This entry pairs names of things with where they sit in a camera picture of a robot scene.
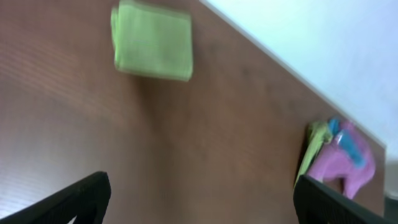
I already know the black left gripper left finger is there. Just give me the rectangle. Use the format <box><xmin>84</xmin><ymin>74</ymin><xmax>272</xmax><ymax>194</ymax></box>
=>
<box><xmin>1</xmin><ymin>171</ymin><xmax>111</xmax><ymax>224</ymax></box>

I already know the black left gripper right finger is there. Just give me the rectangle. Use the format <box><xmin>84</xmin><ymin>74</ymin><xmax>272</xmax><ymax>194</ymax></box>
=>
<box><xmin>293</xmin><ymin>175</ymin><xmax>395</xmax><ymax>224</ymax></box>

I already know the light green cloth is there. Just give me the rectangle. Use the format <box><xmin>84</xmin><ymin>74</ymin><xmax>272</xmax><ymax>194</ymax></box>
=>
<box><xmin>110</xmin><ymin>1</ymin><xmax>193</xmax><ymax>82</ymax></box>

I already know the purple cloth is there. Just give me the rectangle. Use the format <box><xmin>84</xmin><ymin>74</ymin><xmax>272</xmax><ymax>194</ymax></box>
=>
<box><xmin>307</xmin><ymin>121</ymin><xmax>376</xmax><ymax>199</ymax></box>

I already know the olive green cloth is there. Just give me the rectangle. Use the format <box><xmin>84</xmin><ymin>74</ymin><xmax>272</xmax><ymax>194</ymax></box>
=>
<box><xmin>294</xmin><ymin>121</ymin><xmax>333</xmax><ymax>187</ymax></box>

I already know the blue cloth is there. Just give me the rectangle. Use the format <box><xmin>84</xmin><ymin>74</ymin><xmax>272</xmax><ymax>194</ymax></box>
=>
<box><xmin>328</xmin><ymin>118</ymin><xmax>366</xmax><ymax>169</ymax></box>

